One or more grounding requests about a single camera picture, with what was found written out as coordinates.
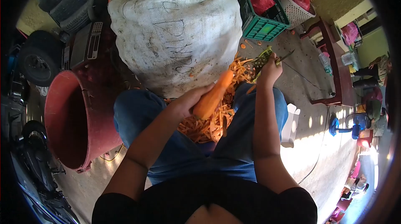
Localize green yellow patterned object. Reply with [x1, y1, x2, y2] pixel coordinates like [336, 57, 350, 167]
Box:
[251, 46, 273, 83]

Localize clear plastic water bottle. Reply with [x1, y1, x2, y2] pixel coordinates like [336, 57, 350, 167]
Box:
[319, 52, 333, 76]

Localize person's right hand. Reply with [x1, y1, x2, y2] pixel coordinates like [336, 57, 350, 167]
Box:
[255, 52, 284, 89]

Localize blue floor fan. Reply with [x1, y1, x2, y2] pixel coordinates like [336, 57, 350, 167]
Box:
[329, 113, 372, 140]

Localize knife with green handle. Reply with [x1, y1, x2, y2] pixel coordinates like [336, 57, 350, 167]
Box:
[275, 49, 296, 67]

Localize pink plastic bag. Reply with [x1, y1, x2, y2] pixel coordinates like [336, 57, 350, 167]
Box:
[340, 22, 360, 46]

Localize clear plastic container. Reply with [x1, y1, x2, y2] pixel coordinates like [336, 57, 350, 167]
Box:
[341, 52, 356, 67]

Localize black motorcycle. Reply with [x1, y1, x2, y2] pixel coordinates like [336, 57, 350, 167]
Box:
[9, 120, 80, 224]

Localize person's left thumb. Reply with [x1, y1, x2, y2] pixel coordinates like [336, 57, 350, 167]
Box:
[189, 83, 217, 98]

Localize white plastic basket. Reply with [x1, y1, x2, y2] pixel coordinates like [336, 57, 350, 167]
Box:
[272, 0, 317, 30]

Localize person's left hand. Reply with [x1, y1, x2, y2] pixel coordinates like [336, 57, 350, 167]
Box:
[170, 83, 217, 121]

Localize large orange carrot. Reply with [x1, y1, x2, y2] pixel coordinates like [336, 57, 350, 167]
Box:
[192, 70, 235, 121]

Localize black floor cable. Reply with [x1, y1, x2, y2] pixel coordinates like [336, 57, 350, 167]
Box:
[298, 105, 331, 185]

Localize dark red wooden table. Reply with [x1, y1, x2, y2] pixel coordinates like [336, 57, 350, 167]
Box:
[300, 17, 357, 107]

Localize person's body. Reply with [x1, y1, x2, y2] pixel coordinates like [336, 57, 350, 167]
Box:
[92, 154, 318, 224]

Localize grey weighing scale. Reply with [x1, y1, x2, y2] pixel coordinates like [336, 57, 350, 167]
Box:
[69, 21, 104, 70]

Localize large white woven sack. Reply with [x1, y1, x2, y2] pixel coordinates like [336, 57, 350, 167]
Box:
[108, 0, 244, 98]

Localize person's legs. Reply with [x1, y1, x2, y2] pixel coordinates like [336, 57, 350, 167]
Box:
[113, 82, 289, 186]

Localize stack of black tyres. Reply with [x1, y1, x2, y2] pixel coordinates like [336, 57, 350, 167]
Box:
[39, 0, 105, 34]

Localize red plastic tub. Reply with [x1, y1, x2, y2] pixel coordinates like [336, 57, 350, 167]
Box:
[44, 70, 124, 174]

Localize pile of carrot peels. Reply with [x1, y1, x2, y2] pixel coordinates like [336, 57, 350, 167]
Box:
[165, 54, 255, 144]

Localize white plastic stool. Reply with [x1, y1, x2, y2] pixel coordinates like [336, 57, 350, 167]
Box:
[280, 103, 301, 149]

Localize black wheel with tyre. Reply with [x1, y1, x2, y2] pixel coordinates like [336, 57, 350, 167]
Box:
[17, 30, 64, 87]

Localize person's right fingers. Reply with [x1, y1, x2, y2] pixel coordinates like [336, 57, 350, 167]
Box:
[263, 52, 284, 72]

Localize green plastic crate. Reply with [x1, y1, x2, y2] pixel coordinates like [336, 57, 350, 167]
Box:
[235, 0, 291, 42]

